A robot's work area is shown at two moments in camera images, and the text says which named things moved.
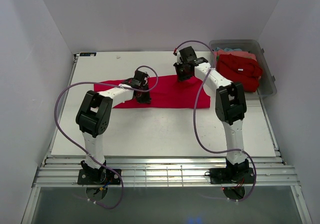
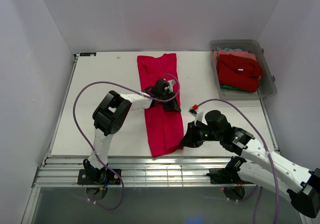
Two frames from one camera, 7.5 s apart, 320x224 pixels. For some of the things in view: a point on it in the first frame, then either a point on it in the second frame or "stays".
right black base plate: [232, 175] stays
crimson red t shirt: [167, 92] -> [164, 128]
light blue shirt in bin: [228, 49] stays
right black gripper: [180, 77] -> [191, 139]
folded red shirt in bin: [240, 69] stays
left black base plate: [99, 176] stays
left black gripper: [147, 100] -> [173, 105]
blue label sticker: [87, 54] stays
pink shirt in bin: [243, 54] stays
